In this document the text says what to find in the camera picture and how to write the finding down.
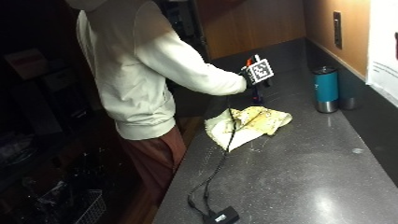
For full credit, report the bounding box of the white marker cube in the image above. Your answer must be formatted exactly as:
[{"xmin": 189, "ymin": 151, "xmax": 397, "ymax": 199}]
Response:
[{"xmin": 246, "ymin": 54, "xmax": 275, "ymax": 85}]

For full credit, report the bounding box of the yellow cleaning cloth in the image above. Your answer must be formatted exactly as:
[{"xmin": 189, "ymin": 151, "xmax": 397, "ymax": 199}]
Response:
[{"xmin": 204, "ymin": 105, "xmax": 294, "ymax": 153}]

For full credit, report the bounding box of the teal steel tumbler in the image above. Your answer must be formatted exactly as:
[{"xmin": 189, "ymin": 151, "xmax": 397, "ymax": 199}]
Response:
[{"xmin": 311, "ymin": 65, "xmax": 341, "ymax": 114}]

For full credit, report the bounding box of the the person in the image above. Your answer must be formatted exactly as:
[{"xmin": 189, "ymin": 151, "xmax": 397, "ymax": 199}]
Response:
[{"xmin": 65, "ymin": 0, "xmax": 249, "ymax": 200}]

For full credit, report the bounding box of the white paper sign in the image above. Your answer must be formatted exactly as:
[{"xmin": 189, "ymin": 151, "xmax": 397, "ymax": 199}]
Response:
[{"xmin": 365, "ymin": 0, "xmax": 398, "ymax": 108}]

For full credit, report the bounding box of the black adapter box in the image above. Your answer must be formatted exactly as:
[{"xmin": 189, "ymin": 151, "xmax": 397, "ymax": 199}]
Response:
[{"xmin": 202, "ymin": 205, "xmax": 241, "ymax": 224}]

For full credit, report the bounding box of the black cable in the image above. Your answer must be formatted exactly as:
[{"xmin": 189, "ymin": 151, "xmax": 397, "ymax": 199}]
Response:
[{"xmin": 186, "ymin": 96, "xmax": 239, "ymax": 218}]

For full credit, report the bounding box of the black wall outlet plate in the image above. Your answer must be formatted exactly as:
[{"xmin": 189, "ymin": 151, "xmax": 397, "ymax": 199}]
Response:
[{"xmin": 331, "ymin": 10, "xmax": 343, "ymax": 50}]

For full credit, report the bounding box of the white wire basket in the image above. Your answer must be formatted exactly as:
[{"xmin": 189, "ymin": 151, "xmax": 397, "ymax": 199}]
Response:
[{"xmin": 36, "ymin": 189, "xmax": 106, "ymax": 224}]

